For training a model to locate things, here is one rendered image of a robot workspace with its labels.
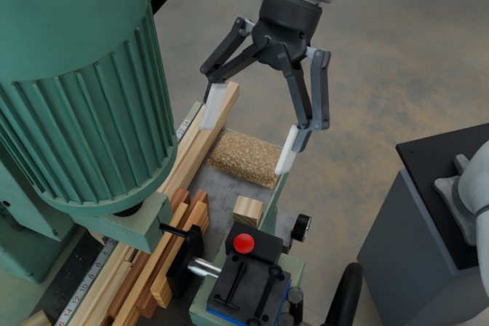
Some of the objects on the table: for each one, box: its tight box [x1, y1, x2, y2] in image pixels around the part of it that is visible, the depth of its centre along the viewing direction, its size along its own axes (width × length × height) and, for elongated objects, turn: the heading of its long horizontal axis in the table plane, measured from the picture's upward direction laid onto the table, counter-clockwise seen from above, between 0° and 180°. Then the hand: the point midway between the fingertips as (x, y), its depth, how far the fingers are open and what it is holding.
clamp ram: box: [165, 224, 222, 298], centre depth 75 cm, size 9×8×9 cm
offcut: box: [233, 196, 263, 227], centre depth 85 cm, size 4×4×3 cm
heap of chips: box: [205, 130, 282, 189], centre depth 91 cm, size 9×14×4 cm, turn 67°
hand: (244, 142), depth 66 cm, fingers open, 13 cm apart
